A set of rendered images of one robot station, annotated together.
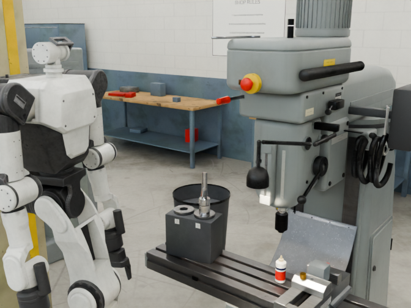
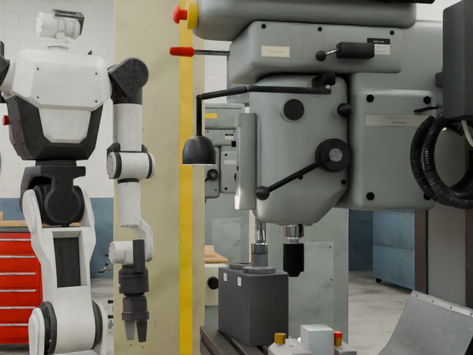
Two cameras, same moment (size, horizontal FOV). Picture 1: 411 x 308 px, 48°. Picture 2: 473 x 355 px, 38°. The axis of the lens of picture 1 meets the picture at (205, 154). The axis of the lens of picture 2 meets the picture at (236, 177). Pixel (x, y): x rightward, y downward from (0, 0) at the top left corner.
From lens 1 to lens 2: 1.32 m
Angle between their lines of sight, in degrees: 42
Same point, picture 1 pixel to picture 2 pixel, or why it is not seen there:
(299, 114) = (250, 53)
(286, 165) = (261, 144)
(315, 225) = (433, 315)
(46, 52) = (40, 22)
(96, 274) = (55, 294)
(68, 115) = (44, 86)
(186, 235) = (231, 299)
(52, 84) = (32, 51)
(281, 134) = (257, 96)
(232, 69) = not seen: hidden behind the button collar
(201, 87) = not seen: outside the picture
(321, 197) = (444, 260)
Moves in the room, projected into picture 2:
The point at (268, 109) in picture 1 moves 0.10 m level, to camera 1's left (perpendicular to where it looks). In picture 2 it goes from (238, 60) to (205, 65)
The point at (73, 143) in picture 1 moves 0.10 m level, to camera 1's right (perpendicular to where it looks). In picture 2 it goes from (54, 124) to (77, 122)
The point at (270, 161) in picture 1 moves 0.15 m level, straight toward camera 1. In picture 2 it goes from (239, 138) to (184, 134)
